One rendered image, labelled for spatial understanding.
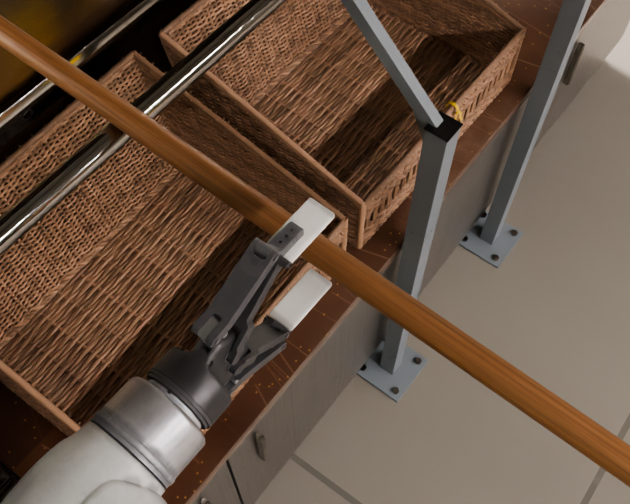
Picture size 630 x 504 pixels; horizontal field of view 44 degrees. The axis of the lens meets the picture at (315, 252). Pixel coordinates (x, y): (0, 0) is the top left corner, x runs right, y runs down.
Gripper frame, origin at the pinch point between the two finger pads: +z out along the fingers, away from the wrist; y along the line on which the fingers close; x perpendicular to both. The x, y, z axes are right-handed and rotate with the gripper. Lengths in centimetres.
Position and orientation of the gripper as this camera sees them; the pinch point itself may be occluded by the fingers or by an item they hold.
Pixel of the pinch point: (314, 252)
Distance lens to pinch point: 78.1
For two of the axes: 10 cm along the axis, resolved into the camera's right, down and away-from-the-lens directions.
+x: 7.8, 5.4, -3.1
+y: 0.0, 5.0, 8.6
